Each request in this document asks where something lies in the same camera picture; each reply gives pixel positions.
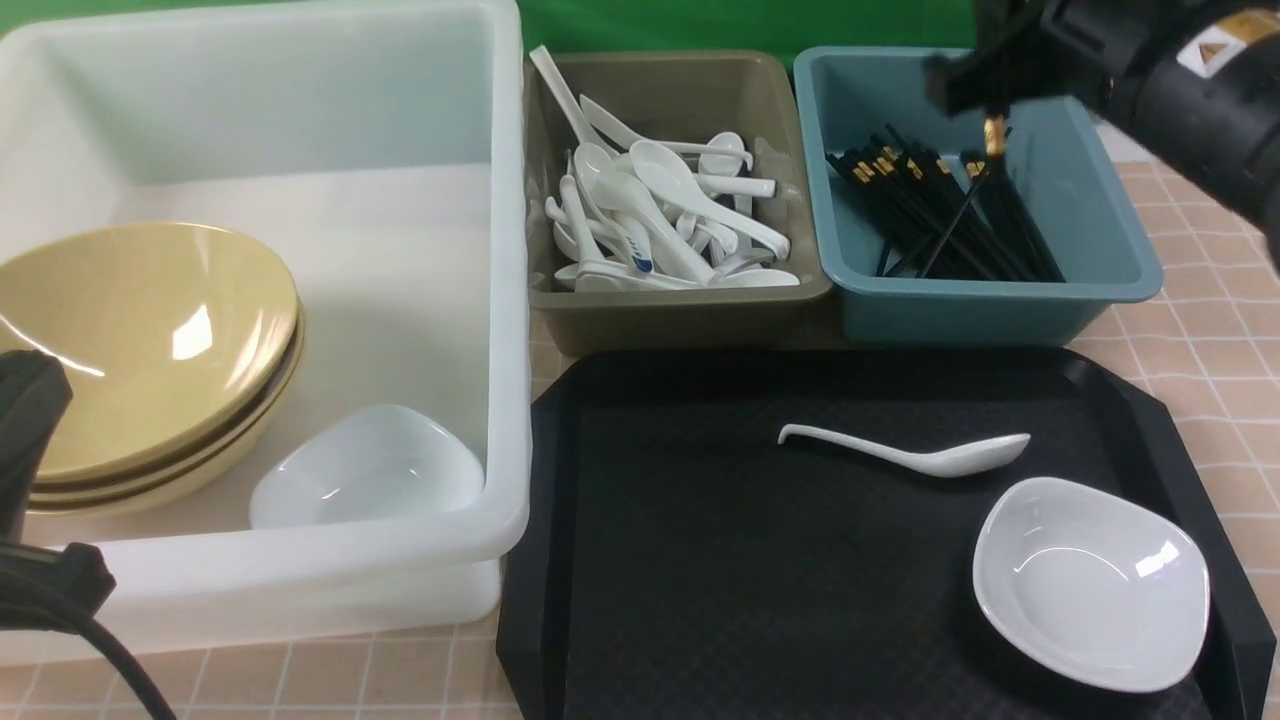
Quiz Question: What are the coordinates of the yellow noodle bowl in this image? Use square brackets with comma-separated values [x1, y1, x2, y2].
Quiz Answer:
[1, 222, 303, 486]

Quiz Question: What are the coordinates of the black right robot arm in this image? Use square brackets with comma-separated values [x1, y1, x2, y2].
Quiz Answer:
[1039, 1, 1279, 258]

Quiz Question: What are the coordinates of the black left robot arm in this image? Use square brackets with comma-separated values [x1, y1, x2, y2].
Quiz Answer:
[1, 350, 116, 635]

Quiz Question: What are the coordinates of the top stacked yellow bowl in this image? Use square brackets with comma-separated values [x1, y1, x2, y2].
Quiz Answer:
[31, 313, 306, 505]

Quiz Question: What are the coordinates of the stacked yellow bowl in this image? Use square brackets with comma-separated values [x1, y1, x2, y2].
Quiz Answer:
[31, 313, 306, 505]
[26, 340, 307, 519]

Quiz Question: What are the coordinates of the lower stacked yellow bowl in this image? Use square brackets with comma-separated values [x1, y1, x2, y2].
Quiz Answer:
[26, 340, 307, 519]

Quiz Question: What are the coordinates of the pile of white spoons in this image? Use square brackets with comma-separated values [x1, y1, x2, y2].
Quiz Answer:
[530, 46, 800, 293]

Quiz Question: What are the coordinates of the black plastic serving tray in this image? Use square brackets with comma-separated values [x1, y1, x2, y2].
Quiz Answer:
[495, 348, 1277, 719]

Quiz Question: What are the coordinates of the brown plastic spoon bin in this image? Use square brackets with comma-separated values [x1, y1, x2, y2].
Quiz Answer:
[524, 50, 832, 357]

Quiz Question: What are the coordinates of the white dish in tub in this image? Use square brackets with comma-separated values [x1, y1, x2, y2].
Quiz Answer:
[250, 404, 485, 530]

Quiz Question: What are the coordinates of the pile of black chopsticks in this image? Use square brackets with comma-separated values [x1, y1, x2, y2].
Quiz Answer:
[826, 124, 1065, 283]

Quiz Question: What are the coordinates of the white soup spoon on tray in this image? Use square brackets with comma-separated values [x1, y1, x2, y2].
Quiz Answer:
[777, 424, 1032, 478]

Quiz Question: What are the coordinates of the green backdrop cloth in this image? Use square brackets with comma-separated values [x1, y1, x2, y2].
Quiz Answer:
[0, 0, 991, 61]

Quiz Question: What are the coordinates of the blue plastic chopstick bin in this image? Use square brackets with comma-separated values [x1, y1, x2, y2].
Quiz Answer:
[794, 47, 1164, 346]

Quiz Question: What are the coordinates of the white dish on tray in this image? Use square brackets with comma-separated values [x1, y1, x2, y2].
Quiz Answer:
[972, 477, 1211, 694]

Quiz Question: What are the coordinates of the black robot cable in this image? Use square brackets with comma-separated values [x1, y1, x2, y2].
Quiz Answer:
[0, 580, 180, 720]

